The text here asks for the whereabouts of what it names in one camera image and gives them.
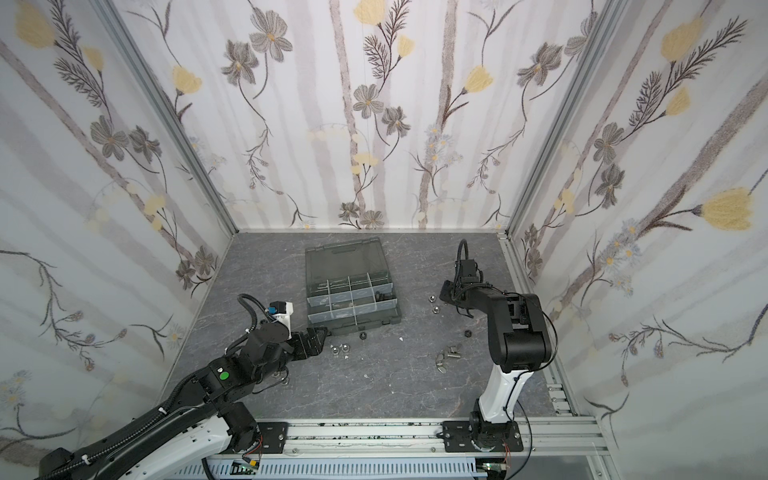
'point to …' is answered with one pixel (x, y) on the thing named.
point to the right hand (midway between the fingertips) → (443, 285)
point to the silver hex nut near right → (436, 309)
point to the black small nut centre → (363, 335)
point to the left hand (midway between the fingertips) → (313, 327)
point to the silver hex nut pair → (344, 346)
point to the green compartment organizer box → (349, 286)
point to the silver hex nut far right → (432, 298)
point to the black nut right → (468, 333)
